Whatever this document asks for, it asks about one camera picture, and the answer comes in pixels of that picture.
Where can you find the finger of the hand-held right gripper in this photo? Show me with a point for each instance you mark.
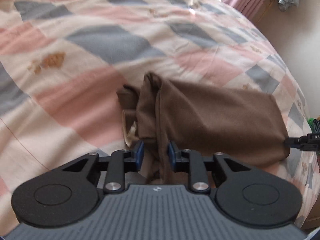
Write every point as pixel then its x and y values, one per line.
pixel 295 142

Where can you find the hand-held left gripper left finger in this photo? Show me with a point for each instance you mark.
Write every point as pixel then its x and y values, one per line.
pixel 139 156

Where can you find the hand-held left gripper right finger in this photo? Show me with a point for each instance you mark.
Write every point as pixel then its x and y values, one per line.
pixel 172 156

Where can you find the pink grey checkered blanket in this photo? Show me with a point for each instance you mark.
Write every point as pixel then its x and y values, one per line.
pixel 75 100

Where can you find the brown long-sleeved sweater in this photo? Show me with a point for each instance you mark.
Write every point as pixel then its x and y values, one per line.
pixel 212 115

